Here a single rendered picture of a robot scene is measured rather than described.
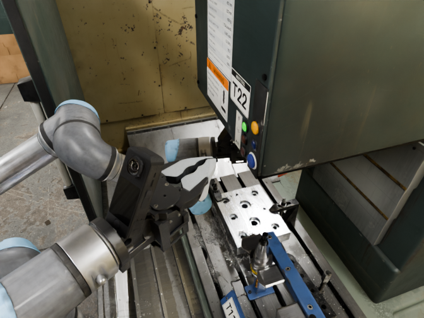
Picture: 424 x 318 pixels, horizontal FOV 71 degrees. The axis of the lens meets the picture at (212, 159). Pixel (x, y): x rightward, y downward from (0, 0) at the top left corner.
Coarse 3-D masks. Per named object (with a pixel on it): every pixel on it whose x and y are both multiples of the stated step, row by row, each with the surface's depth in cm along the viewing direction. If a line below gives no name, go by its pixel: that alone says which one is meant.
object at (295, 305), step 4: (292, 304) 75; (296, 304) 75; (280, 308) 74; (284, 308) 74; (288, 308) 74; (292, 308) 74; (296, 308) 74; (300, 308) 74; (276, 312) 73; (280, 312) 73; (284, 312) 73; (288, 312) 73; (292, 312) 73; (296, 312) 73; (300, 312) 73; (276, 316) 73; (280, 316) 73; (284, 316) 73; (288, 316) 73; (292, 316) 73; (296, 316) 73; (300, 316) 73; (304, 316) 73
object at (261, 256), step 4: (260, 240) 80; (260, 244) 79; (268, 244) 80; (256, 248) 82; (260, 248) 80; (264, 248) 79; (268, 248) 81; (256, 252) 82; (260, 252) 81; (264, 252) 80; (268, 252) 82; (256, 256) 82; (260, 256) 81; (264, 256) 81; (268, 256) 82; (256, 260) 83; (260, 260) 82; (264, 260) 82; (268, 260) 83
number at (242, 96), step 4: (240, 88) 60; (240, 92) 60; (244, 92) 58; (240, 96) 61; (244, 96) 59; (248, 96) 57; (240, 100) 61; (244, 100) 59; (240, 104) 61; (244, 104) 60; (244, 108) 60
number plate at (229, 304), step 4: (228, 300) 103; (232, 300) 102; (224, 304) 104; (228, 304) 102; (232, 304) 101; (224, 308) 103; (228, 308) 102; (232, 308) 101; (236, 308) 100; (228, 312) 101; (232, 312) 100; (236, 312) 99; (228, 316) 100; (232, 316) 99; (236, 316) 98
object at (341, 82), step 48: (240, 0) 52; (288, 0) 41; (336, 0) 43; (384, 0) 45; (240, 48) 56; (288, 48) 45; (336, 48) 48; (384, 48) 51; (288, 96) 50; (336, 96) 54; (384, 96) 58; (240, 144) 67; (288, 144) 57; (336, 144) 62; (384, 144) 67
